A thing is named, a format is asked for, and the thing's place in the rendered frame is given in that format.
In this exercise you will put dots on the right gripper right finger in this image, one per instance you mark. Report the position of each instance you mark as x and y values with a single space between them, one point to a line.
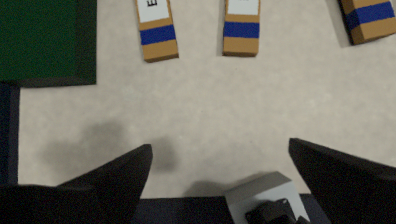
349 189

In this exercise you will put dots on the green flat rectangular platform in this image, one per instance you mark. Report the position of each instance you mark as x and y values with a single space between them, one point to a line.
45 43

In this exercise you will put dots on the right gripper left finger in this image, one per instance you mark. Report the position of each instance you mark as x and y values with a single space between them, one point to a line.
108 194

